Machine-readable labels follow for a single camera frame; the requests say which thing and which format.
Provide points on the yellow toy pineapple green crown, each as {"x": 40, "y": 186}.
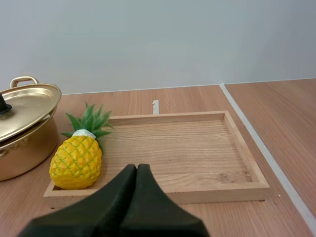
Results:
{"x": 76, "y": 160}

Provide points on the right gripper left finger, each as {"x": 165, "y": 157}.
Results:
{"x": 98, "y": 209}

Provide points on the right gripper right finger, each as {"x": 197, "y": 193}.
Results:
{"x": 158, "y": 212}

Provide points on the shallow wooden tray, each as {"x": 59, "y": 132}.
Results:
{"x": 177, "y": 153}

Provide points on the gold lid with black knob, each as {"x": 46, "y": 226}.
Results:
{"x": 27, "y": 108}

